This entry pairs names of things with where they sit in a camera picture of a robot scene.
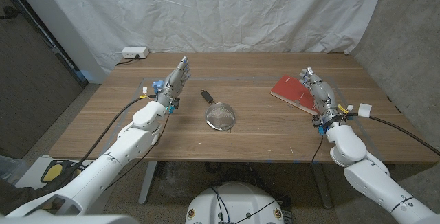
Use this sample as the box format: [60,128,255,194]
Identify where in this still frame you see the black power strip cord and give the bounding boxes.
[115,55,140,67]

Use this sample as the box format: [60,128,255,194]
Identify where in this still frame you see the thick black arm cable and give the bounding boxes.
[343,102,440,157]
[36,94,158,192]

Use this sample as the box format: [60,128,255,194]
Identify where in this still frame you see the white floor board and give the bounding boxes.
[13,154,100,190]

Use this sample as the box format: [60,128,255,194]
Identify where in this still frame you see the grey table leg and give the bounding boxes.
[138,161,158,205]
[311,163,333,210]

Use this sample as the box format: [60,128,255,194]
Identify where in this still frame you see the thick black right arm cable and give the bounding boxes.
[343,102,440,157]

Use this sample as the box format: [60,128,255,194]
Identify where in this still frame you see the white wrinkled backdrop cloth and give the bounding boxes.
[36,0,390,76]

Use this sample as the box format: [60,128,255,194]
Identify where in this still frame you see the black door handle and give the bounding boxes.
[0,6,20,21]

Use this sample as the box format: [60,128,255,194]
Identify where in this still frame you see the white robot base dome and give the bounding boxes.
[185,181,285,224]

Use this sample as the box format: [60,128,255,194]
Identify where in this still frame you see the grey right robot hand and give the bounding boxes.
[298,66,345,129]

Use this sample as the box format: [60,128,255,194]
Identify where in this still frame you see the black door frame post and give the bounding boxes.
[0,0,89,88]

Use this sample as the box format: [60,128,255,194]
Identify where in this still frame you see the white robot torso edge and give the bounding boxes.
[0,214,140,224]

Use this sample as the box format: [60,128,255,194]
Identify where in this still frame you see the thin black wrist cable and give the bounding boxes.
[310,134,325,165]
[104,113,171,190]

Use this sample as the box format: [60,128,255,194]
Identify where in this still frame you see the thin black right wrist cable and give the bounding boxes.
[310,134,325,165]

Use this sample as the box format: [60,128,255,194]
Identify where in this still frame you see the white power strip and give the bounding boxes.
[121,46,150,59]

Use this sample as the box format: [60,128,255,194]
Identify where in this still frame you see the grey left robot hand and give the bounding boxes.
[152,56,192,113]

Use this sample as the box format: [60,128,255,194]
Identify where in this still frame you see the metal mesh sieve black handle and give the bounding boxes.
[200,89,237,133]

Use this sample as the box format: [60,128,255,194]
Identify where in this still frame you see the thin black left wrist cable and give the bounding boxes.
[104,113,171,190]

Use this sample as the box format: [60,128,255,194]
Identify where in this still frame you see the clear plastic bin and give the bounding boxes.
[0,155,27,188]

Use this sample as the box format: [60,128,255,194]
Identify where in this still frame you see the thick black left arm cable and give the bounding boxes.
[36,94,158,192]

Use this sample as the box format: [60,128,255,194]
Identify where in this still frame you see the yellow black foot pedal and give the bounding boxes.
[67,161,91,180]
[40,159,75,183]

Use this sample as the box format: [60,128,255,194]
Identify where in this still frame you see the red notebook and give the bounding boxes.
[270,74,322,116]

